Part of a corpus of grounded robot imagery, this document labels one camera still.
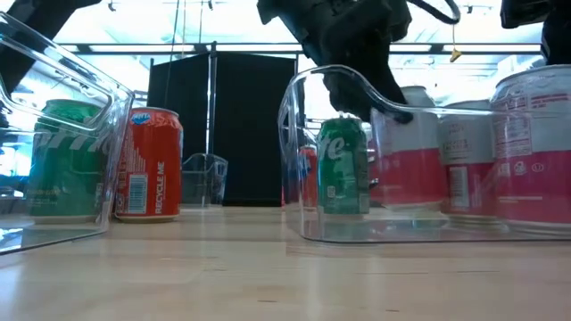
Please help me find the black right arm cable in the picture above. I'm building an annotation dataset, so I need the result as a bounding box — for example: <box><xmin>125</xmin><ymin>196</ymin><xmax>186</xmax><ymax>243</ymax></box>
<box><xmin>408</xmin><ymin>0</ymin><xmax>461</xmax><ymax>26</ymax></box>

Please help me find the green soda can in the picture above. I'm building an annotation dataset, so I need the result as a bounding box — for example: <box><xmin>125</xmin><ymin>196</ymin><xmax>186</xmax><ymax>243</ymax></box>
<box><xmin>27</xmin><ymin>98</ymin><xmax>111</xmax><ymax>225</ymax></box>
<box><xmin>316</xmin><ymin>116</ymin><xmax>371</xmax><ymax>216</ymax></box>

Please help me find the silver pink soda can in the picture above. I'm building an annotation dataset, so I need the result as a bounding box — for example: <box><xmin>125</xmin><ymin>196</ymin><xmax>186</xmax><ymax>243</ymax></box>
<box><xmin>439</xmin><ymin>100</ymin><xmax>499</xmax><ymax>219</ymax></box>
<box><xmin>369</xmin><ymin>85</ymin><xmax>450</xmax><ymax>210</ymax></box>
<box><xmin>490</xmin><ymin>64</ymin><xmax>571</xmax><ymax>233</ymax></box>

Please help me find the black overhead beam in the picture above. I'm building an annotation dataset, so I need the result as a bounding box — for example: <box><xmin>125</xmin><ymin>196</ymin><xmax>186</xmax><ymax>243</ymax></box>
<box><xmin>57</xmin><ymin>41</ymin><xmax>543</xmax><ymax>55</ymax></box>

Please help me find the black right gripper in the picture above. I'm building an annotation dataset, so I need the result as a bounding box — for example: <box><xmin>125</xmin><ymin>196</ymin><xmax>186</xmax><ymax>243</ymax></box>
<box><xmin>256</xmin><ymin>0</ymin><xmax>415</xmax><ymax>126</ymax></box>

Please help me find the black backdrop panel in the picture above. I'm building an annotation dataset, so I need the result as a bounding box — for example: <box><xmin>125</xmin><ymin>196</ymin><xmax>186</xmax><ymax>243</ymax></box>
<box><xmin>146</xmin><ymin>51</ymin><xmax>299</xmax><ymax>208</ymax></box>

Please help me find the clear plastic bin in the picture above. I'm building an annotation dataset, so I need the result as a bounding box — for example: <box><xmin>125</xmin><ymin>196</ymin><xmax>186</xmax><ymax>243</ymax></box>
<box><xmin>180</xmin><ymin>152</ymin><xmax>229</xmax><ymax>209</ymax></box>
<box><xmin>277</xmin><ymin>64</ymin><xmax>571</xmax><ymax>244</ymax></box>
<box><xmin>0</xmin><ymin>11</ymin><xmax>136</xmax><ymax>256</ymax></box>

